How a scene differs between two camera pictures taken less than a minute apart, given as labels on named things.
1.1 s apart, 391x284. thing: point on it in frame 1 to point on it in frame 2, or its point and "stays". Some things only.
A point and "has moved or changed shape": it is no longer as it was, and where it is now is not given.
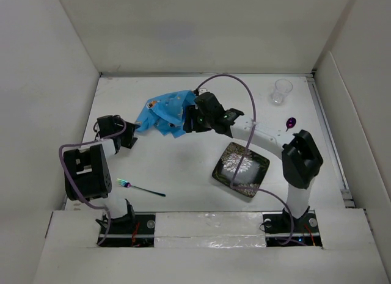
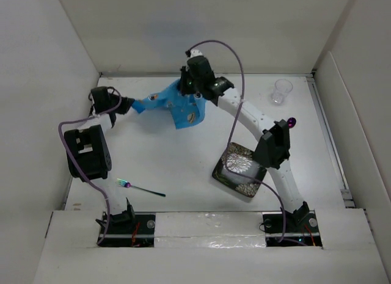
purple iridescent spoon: x=290 y=123 stays
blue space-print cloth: x=165 y=113 has moved or changed shape
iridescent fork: x=127 y=184 stays
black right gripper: x=191 y=112 to x=185 y=88
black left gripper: x=129 y=138 to x=125 y=102
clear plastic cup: x=282 y=87 stays
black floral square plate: x=251 y=173 stays
